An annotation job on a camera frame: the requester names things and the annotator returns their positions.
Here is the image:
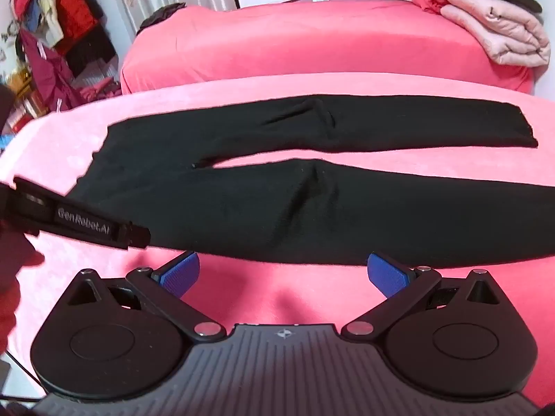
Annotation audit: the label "folded pale pink quilt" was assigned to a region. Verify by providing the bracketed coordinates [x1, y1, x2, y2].
[440, 0, 551, 68]

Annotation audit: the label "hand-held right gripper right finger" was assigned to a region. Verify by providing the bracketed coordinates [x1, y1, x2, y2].
[342, 250, 504, 340]

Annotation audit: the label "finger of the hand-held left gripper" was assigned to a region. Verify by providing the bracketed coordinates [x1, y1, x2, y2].
[129, 223, 152, 250]

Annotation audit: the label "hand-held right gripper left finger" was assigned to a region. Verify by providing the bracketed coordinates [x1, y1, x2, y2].
[65, 250, 227, 341]

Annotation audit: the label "person's left hand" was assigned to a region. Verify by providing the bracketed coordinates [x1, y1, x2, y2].
[0, 221, 46, 271]

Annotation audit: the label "black cable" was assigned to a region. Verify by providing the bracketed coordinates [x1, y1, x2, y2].
[0, 349, 46, 401]

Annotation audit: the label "maroon garment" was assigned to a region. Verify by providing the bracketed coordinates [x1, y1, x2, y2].
[18, 29, 84, 119]

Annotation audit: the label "red bed sheet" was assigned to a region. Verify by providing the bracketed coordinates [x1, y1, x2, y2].
[120, 0, 534, 95]

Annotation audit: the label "cream hanging garment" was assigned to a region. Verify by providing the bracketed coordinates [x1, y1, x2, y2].
[37, 0, 67, 47]

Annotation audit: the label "black hanging garment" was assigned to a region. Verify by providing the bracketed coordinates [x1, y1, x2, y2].
[65, 21, 119, 79]

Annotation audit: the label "pink fleece blanket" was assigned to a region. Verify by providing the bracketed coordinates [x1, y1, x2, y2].
[0, 71, 555, 408]

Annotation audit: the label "dark cloth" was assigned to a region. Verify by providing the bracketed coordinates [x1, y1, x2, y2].
[138, 2, 187, 33]

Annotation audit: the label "red hanging jacket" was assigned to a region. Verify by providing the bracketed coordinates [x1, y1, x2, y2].
[51, 0, 104, 45]

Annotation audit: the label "black pants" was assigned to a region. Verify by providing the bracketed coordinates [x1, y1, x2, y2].
[65, 94, 555, 269]

